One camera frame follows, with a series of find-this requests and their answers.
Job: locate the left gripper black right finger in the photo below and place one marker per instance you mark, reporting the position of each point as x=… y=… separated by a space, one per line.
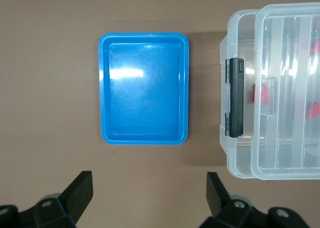
x=217 y=200

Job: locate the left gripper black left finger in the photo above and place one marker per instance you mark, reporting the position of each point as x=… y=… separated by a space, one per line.
x=75 y=200

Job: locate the red block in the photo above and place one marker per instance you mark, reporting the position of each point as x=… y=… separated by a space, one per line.
x=261 y=94

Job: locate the clear plastic ribbed lid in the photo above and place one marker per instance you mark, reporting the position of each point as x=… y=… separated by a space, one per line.
x=292 y=88

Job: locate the clear plastic storage box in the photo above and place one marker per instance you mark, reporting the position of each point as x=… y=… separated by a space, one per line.
x=240 y=153

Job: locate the black box latch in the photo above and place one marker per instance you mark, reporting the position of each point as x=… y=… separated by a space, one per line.
x=236 y=100

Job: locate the blue plastic tray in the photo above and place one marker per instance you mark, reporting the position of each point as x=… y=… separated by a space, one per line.
x=145 y=88

